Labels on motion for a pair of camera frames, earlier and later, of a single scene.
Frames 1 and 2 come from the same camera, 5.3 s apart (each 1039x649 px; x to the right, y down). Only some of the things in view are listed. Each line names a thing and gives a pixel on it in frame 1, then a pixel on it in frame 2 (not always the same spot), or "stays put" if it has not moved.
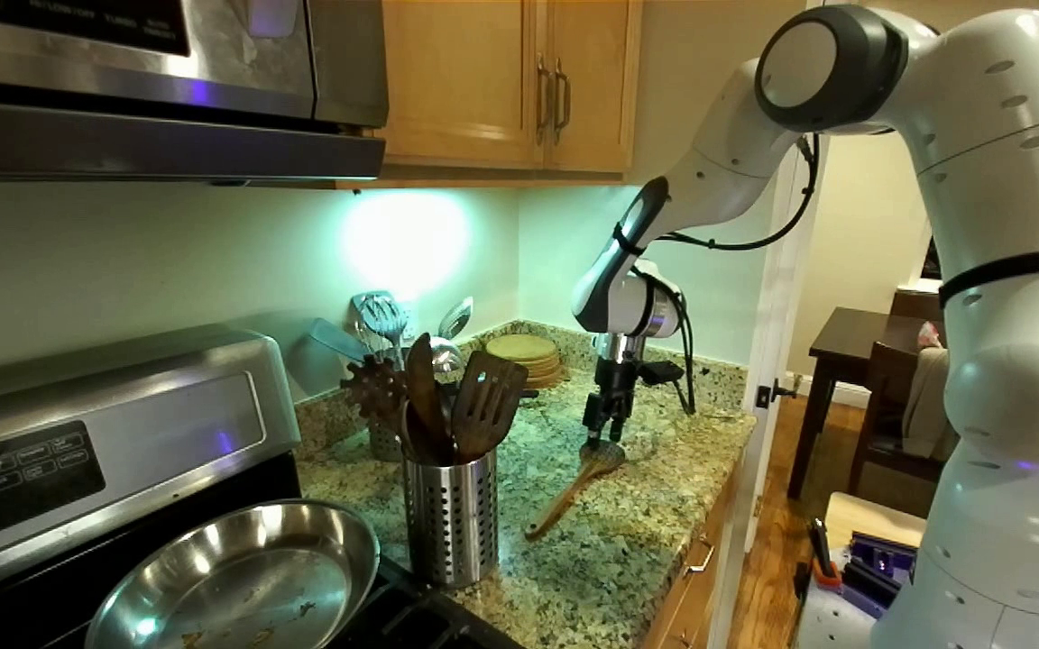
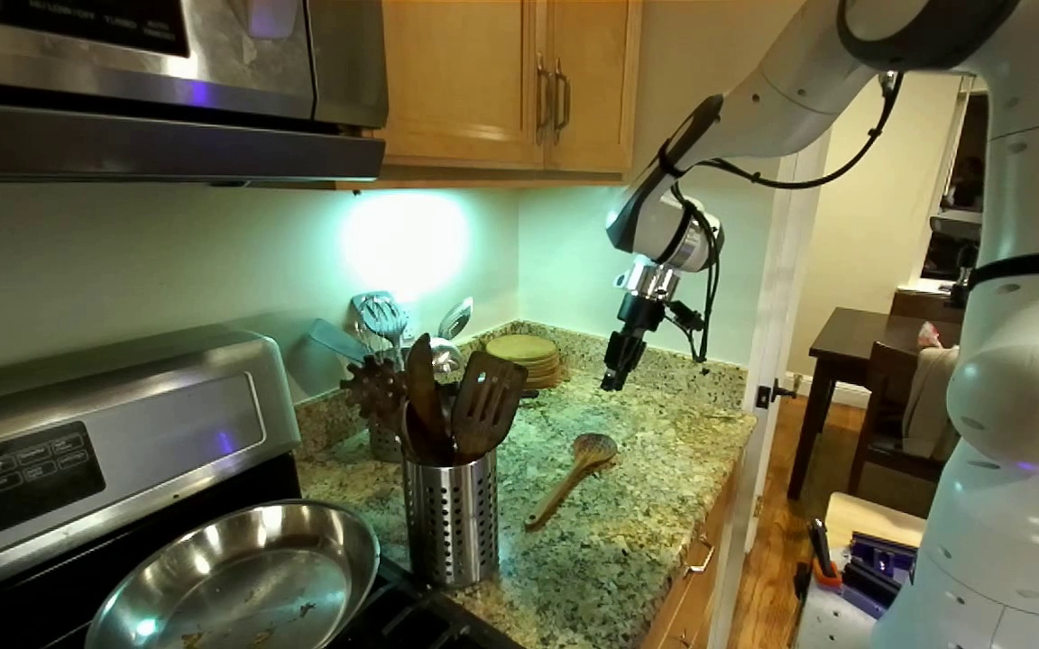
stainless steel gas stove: [66, 459] stays put
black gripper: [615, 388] → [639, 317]
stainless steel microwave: [165, 91] stays put
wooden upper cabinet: [509, 89] stays put
